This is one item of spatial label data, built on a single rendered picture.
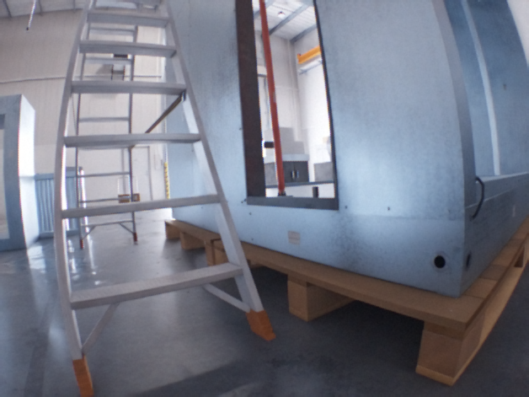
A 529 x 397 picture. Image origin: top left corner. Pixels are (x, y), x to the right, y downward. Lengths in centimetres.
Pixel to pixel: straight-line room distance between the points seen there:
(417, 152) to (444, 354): 45
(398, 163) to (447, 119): 17
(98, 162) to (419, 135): 1063
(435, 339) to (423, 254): 21
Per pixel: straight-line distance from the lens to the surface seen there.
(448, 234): 69
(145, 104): 1148
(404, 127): 73
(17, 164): 323
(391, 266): 79
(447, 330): 64
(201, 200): 86
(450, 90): 69
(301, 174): 604
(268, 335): 86
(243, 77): 143
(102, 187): 1086
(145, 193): 1094
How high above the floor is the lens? 45
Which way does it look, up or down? 3 degrees down
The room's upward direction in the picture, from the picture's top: 4 degrees counter-clockwise
